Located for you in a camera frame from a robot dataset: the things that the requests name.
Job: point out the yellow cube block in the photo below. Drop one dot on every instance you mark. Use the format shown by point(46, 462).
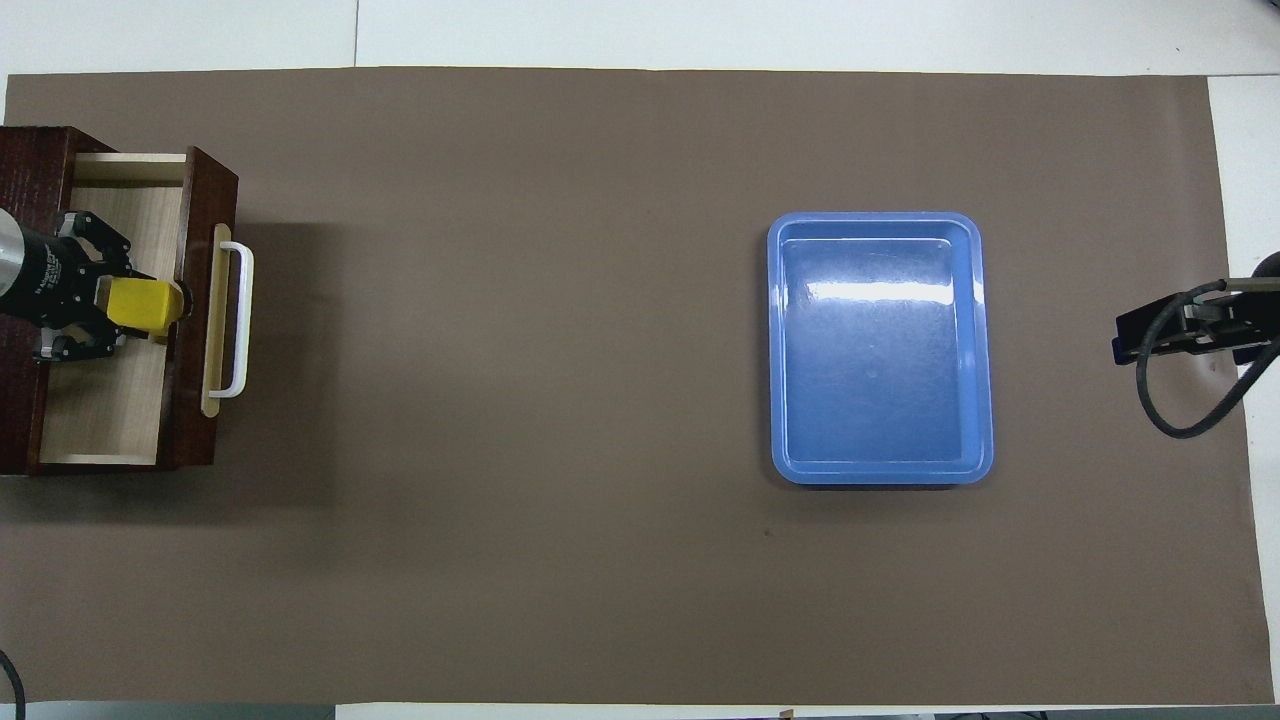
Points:
point(145, 305)

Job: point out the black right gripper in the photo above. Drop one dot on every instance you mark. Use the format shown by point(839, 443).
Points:
point(1250, 320)

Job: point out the brown table mat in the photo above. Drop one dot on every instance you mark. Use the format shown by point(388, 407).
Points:
point(500, 400)

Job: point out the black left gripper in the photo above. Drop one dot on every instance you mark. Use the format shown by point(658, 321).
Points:
point(45, 280)

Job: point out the blue plastic tray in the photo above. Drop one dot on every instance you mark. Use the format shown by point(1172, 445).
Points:
point(880, 380)

